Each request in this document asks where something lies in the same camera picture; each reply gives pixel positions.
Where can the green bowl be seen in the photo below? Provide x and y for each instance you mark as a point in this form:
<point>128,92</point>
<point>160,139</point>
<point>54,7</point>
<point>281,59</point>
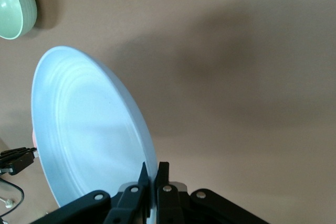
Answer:
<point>10,11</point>

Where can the blue plate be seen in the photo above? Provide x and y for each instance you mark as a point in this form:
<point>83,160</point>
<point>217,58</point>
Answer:
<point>92,129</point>

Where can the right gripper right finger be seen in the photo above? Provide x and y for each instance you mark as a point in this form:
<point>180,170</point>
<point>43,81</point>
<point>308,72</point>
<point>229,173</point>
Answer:
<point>168,197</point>

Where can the white power plug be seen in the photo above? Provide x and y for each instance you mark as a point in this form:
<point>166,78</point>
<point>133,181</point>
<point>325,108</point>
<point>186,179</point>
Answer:
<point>8,203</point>

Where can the brown table cover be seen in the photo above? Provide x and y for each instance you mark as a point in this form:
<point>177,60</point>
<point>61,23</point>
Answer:
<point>210,51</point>

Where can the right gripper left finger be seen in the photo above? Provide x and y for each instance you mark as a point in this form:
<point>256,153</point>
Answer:
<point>131,195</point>

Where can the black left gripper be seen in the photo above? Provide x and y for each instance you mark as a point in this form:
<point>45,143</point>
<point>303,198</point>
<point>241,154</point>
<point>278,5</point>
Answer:
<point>13,162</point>

